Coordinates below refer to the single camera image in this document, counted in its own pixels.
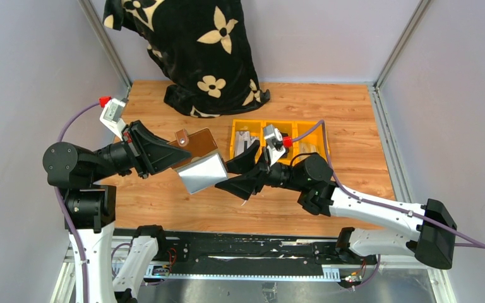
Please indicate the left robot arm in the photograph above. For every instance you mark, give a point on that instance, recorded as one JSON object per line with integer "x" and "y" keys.
{"x": 89, "y": 209}

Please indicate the black floral blanket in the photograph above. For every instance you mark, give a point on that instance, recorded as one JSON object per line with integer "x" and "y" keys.
{"x": 202, "y": 47}

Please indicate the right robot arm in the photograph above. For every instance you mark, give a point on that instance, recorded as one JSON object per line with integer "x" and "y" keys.
{"x": 423, "y": 231}

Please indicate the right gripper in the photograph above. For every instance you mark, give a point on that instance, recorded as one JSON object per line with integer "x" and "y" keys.
{"x": 244, "y": 186}

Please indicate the white cards in bin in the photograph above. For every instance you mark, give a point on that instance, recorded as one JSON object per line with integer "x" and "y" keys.
{"x": 243, "y": 140}

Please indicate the middle yellow bin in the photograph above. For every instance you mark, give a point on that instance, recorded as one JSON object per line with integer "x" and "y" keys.
{"x": 286, "y": 127}

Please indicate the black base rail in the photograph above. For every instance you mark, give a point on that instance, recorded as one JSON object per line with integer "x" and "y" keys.
{"x": 253, "y": 256}

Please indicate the right yellow bin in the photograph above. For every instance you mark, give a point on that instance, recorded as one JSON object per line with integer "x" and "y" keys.
{"x": 313, "y": 140}

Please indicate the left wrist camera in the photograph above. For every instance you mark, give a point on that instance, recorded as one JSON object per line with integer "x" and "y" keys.
{"x": 111, "y": 116}

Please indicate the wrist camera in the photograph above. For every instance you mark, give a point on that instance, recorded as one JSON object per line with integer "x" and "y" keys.
{"x": 274, "y": 144}
{"x": 111, "y": 116}

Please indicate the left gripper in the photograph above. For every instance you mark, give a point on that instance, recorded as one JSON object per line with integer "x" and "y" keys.
{"x": 145, "y": 156}

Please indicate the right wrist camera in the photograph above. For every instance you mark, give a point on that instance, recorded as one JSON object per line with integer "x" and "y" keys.
{"x": 274, "y": 144}

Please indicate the brown leather card holder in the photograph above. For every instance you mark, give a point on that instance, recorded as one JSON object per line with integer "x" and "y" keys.
{"x": 205, "y": 167}

